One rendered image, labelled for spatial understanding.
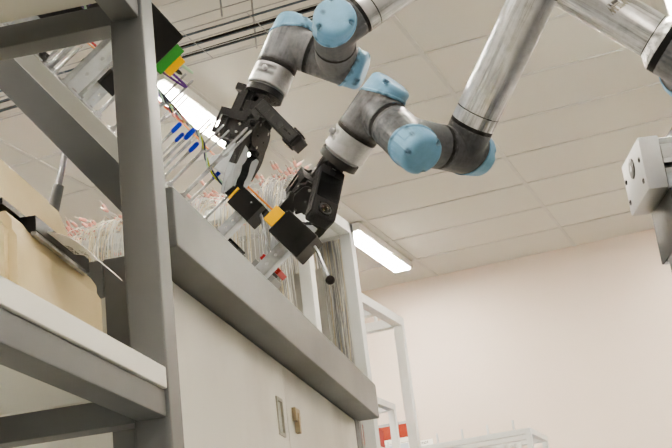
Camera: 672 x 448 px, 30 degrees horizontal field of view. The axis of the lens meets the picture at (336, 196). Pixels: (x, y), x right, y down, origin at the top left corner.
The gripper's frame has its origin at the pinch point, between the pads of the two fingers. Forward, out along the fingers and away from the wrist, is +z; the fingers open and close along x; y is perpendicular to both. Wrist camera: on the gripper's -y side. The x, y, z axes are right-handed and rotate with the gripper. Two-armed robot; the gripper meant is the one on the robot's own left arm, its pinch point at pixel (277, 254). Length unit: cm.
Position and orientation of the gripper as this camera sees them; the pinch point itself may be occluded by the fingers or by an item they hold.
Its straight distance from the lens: 214.7
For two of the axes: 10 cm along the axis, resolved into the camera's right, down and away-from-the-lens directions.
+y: -1.1, -3.4, 9.4
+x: -8.2, -5.0, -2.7
